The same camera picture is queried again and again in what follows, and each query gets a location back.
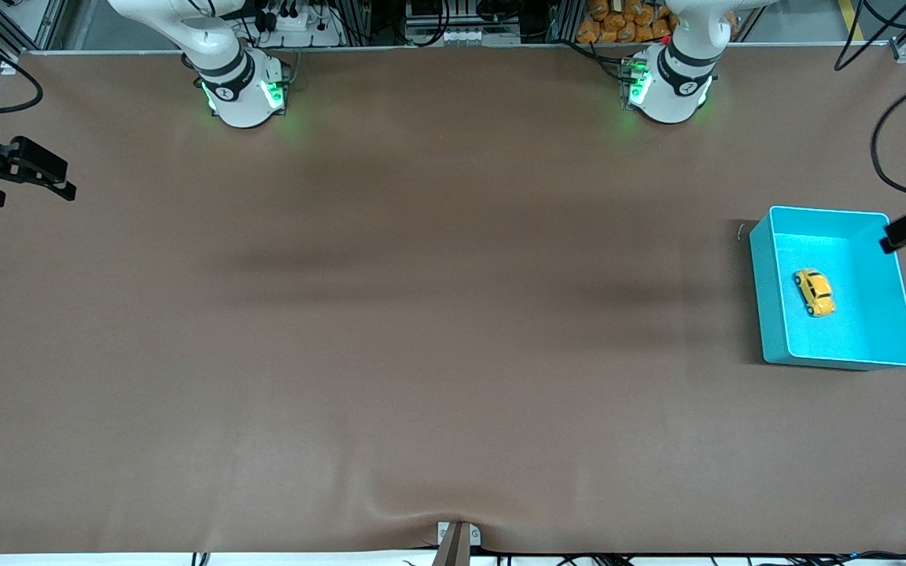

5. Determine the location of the yellow beetle toy car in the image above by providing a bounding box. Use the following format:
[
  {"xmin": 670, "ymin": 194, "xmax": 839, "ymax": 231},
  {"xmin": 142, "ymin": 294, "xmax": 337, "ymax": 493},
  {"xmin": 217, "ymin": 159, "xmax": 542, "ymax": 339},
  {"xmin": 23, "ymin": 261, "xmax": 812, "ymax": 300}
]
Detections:
[{"xmin": 793, "ymin": 268, "xmax": 838, "ymax": 318}]

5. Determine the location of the teal plastic bin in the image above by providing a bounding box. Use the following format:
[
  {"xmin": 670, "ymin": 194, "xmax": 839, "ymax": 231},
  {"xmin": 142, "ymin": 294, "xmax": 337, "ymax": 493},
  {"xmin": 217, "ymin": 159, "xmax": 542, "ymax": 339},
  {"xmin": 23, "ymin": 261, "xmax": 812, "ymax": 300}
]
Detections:
[{"xmin": 749, "ymin": 205, "xmax": 906, "ymax": 371}]

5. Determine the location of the white power strip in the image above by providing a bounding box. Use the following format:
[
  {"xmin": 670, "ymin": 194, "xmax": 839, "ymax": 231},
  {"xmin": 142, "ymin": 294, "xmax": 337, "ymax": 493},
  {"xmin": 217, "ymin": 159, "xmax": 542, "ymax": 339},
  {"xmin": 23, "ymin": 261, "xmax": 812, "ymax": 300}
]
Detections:
[{"xmin": 259, "ymin": 4, "xmax": 342, "ymax": 48}]

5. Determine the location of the orange objects pile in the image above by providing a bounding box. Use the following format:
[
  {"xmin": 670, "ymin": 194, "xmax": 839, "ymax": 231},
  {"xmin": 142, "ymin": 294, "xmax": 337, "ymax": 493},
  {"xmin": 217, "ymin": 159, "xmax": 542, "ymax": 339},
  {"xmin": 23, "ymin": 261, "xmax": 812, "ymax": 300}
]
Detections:
[{"xmin": 576, "ymin": 0, "xmax": 738, "ymax": 45}]

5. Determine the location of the silver background device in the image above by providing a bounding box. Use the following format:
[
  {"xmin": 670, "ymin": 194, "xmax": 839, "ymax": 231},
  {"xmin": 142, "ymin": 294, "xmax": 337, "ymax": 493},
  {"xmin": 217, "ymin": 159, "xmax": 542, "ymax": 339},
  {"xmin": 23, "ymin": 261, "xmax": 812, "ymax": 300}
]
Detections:
[{"xmin": 404, "ymin": 0, "xmax": 522, "ymax": 47}]

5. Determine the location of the brown table mat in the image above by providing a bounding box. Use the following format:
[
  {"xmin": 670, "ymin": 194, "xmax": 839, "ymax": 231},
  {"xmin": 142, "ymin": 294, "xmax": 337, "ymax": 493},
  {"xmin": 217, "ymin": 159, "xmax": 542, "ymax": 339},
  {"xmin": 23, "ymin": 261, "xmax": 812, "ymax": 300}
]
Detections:
[{"xmin": 0, "ymin": 43, "xmax": 906, "ymax": 556}]

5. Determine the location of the silver mounting bracket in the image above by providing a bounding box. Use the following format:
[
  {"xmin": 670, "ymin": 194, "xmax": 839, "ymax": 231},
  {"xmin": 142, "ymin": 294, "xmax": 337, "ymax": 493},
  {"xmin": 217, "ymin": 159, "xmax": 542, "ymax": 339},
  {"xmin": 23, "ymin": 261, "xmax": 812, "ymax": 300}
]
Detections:
[{"xmin": 436, "ymin": 521, "xmax": 483, "ymax": 549}]

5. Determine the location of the brown camera pole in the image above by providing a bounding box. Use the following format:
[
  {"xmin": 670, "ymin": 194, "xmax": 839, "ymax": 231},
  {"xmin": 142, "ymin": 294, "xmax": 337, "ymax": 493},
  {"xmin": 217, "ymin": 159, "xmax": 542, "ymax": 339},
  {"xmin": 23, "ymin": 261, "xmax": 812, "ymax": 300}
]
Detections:
[{"xmin": 431, "ymin": 523, "xmax": 473, "ymax": 566}]

